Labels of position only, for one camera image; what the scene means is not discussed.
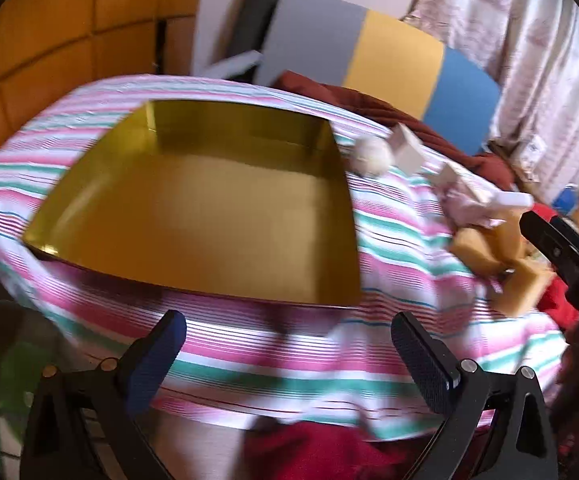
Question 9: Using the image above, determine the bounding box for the pale patterned curtain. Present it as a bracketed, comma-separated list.
[404, 0, 579, 206]

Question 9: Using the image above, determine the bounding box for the pink striped sock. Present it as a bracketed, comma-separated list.
[442, 187, 500, 226]

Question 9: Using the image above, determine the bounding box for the small cream cardboard box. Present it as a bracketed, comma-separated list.
[388, 124, 427, 175]

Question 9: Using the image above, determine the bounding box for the clear snack packet green clip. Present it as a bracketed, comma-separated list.
[449, 227, 507, 276]
[492, 257, 555, 317]

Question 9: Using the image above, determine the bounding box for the cream sock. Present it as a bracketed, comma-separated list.
[352, 137, 395, 177]

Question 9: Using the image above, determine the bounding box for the white box blue label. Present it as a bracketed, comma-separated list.
[519, 135, 551, 173]

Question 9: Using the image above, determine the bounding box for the pink green striped bedsheet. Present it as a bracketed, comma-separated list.
[0, 74, 570, 443]

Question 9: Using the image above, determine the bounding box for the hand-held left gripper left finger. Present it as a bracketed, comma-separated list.
[20, 310, 188, 480]

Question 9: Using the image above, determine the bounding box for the crimson cloth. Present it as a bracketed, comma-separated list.
[247, 417, 437, 480]

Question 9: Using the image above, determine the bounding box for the grey yellow blue office chair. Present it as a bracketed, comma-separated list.
[204, 0, 501, 156]

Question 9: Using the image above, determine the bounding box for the blue round container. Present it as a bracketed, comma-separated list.
[552, 185, 579, 216]

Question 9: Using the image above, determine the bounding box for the long cream cardboard box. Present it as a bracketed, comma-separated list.
[432, 162, 533, 211]

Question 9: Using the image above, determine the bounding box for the bright red knit sweater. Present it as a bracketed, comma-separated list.
[537, 210, 579, 331]

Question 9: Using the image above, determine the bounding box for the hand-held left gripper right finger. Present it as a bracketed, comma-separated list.
[391, 311, 560, 480]

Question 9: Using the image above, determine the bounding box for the orange wooden wardrobe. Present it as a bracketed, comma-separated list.
[0, 0, 205, 161]

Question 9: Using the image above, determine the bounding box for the dark red quilt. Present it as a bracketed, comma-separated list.
[274, 71, 515, 191]

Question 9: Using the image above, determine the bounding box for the gold metal tin box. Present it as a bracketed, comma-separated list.
[22, 100, 363, 307]

